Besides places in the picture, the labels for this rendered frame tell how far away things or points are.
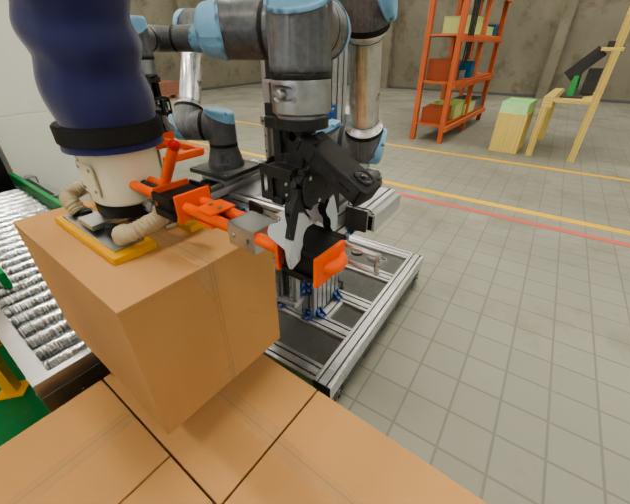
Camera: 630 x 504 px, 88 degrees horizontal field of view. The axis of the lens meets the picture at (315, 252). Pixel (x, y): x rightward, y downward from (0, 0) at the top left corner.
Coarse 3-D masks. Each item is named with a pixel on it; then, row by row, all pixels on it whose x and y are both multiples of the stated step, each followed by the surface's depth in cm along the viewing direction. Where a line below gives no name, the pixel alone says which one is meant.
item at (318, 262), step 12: (312, 228) 54; (312, 240) 50; (324, 240) 50; (336, 240) 50; (276, 252) 50; (312, 252) 47; (324, 252) 47; (336, 252) 49; (276, 264) 52; (300, 264) 50; (312, 264) 48; (324, 264) 47; (300, 276) 50; (312, 276) 49; (324, 276) 49
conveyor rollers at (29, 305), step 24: (0, 192) 245; (24, 192) 247; (0, 216) 213; (24, 216) 210; (0, 240) 189; (0, 264) 165; (24, 264) 165; (0, 288) 153; (24, 288) 153; (48, 288) 153; (24, 312) 135; (48, 312) 140; (24, 336) 127; (48, 336) 126; (72, 336) 125; (48, 360) 114
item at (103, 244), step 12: (60, 216) 88; (72, 216) 87; (72, 228) 82; (84, 228) 81; (108, 228) 76; (84, 240) 78; (96, 240) 77; (108, 240) 76; (144, 240) 77; (108, 252) 73; (120, 252) 73; (132, 252) 73; (144, 252) 75
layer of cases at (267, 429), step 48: (96, 384) 107; (240, 384) 107; (288, 384) 107; (48, 432) 94; (96, 432) 94; (144, 432) 94; (192, 432) 94; (240, 432) 94; (288, 432) 94; (336, 432) 94; (0, 480) 83; (48, 480) 83; (96, 480) 83; (144, 480) 84; (192, 480) 84; (240, 480) 83; (288, 480) 83; (336, 480) 83; (384, 480) 83; (432, 480) 83
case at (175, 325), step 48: (48, 240) 81; (192, 240) 81; (96, 288) 65; (144, 288) 65; (192, 288) 71; (240, 288) 83; (96, 336) 84; (144, 336) 65; (192, 336) 75; (240, 336) 90; (144, 384) 71; (192, 384) 81
